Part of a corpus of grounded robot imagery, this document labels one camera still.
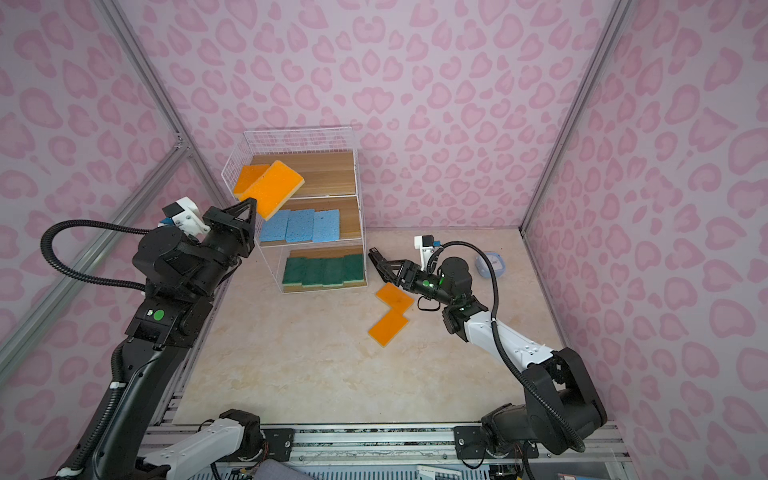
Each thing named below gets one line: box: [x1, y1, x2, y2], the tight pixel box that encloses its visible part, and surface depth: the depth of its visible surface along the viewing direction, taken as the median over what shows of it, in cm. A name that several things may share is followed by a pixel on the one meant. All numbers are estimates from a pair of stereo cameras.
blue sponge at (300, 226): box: [286, 209, 315, 243], surface depth 86 cm
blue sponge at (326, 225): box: [313, 209, 341, 243], surface depth 88 cm
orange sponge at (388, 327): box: [368, 308, 409, 348], surface depth 95 cm
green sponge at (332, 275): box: [322, 258, 344, 287], surface depth 106 cm
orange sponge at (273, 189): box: [234, 160, 306, 221], surface depth 61 cm
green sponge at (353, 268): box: [343, 254, 365, 284], surface depth 109 cm
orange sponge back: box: [376, 282, 414, 313], surface depth 101 cm
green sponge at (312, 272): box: [302, 258, 325, 287], surface depth 106 cm
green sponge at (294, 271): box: [282, 257, 308, 286], surface depth 106 cm
